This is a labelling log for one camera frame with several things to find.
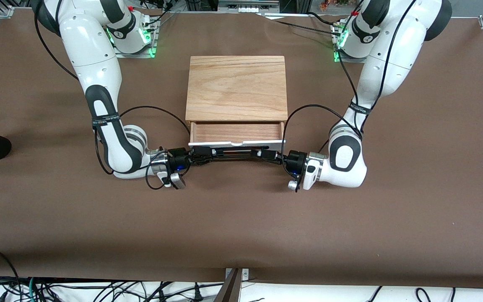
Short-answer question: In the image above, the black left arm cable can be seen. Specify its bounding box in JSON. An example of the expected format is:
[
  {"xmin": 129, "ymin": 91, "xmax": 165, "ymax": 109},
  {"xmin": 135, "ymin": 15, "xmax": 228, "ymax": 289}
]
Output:
[{"xmin": 280, "ymin": 0, "xmax": 418, "ymax": 179}]

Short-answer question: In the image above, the black right arm strap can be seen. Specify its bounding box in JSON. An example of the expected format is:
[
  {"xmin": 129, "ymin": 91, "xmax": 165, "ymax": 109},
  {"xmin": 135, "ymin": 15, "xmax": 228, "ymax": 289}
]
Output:
[{"xmin": 91, "ymin": 114, "xmax": 120, "ymax": 126}]

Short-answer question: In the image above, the small metal edge bracket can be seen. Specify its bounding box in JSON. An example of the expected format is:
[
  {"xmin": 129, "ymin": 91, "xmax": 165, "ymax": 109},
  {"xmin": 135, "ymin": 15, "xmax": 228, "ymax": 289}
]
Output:
[{"xmin": 226, "ymin": 268, "xmax": 249, "ymax": 281}]

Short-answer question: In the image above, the black arm strap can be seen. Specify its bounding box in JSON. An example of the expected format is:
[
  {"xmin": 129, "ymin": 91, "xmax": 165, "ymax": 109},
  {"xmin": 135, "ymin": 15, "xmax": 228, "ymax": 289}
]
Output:
[
  {"xmin": 348, "ymin": 102, "xmax": 372, "ymax": 115},
  {"xmin": 91, "ymin": 114, "xmax": 120, "ymax": 126}
]

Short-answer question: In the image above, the wooden drawer cabinet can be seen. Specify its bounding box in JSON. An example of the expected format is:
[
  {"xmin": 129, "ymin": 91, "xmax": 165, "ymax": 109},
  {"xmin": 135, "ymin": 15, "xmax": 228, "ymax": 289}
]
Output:
[{"xmin": 185, "ymin": 56, "xmax": 289, "ymax": 131}]

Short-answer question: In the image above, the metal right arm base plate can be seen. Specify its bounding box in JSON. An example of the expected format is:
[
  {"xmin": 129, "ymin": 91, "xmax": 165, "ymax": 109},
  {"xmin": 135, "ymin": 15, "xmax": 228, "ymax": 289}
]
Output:
[{"xmin": 113, "ymin": 19, "xmax": 159, "ymax": 58}]

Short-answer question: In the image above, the brown angled post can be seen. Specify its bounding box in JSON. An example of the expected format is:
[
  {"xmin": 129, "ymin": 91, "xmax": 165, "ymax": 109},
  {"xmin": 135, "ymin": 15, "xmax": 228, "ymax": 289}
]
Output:
[{"xmin": 213, "ymin": 268, "xmax": 242, "ymax": 302}]

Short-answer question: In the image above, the brown table cover sheet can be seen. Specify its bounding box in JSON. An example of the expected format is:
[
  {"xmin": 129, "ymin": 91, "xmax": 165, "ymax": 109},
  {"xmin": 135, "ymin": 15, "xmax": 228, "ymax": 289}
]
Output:
[{"xmin": 0, "ymin": 8, "xmax": 483, "ymax": 289}]

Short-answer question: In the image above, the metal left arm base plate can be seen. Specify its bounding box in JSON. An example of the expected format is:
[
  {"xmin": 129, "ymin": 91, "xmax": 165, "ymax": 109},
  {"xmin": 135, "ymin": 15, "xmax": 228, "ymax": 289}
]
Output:
[{"xmin": 332, "ymin": 21, "xmax": 370, "ymax": 63}]

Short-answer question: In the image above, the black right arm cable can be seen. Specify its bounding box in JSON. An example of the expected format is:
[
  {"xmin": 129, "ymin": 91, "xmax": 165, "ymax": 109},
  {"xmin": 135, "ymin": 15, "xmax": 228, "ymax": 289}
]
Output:
[{"xmin": 34, "ymin": 0, "xmax": 192, "ymax": 190}]

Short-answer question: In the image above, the white drawer with black handle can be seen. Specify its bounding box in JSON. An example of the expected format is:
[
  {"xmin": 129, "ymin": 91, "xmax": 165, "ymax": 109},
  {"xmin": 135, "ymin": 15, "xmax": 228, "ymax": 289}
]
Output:
[{"xmin": 188, "ymin": 121, "xmax": 287, "ymax": 163}]

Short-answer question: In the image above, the grey background box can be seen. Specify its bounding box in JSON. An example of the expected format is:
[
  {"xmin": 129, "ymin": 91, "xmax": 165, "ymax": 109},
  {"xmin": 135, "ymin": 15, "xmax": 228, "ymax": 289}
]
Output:
[{"xmin": 218, "ymin": 0, "xmax": 280, "ymax": 12}]

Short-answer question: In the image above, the black left arm strap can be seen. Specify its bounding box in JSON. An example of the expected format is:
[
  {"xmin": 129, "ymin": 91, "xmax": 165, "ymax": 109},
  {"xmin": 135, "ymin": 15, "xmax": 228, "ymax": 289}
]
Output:
[{"xmin": 348, "ymin": 102, "xmax": 372, "ymax": 115}]

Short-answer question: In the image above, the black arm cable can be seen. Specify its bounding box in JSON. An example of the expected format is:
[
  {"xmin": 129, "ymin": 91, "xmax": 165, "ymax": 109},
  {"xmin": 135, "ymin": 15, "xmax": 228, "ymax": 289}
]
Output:
[
  {"xmin": 280, "ymin": 0, "xmax": 418, "ymax": 179},
  {"xmin": 34, "ymin": 0, "xmax": 192, "ymax": 190}
]

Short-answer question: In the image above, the black base power cable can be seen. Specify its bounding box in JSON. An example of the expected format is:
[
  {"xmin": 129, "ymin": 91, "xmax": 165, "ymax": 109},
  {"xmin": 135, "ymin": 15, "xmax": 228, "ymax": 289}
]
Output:
[{"xmin": 267, "ymin": 12, "xmax": 339, "ymax": 37}]

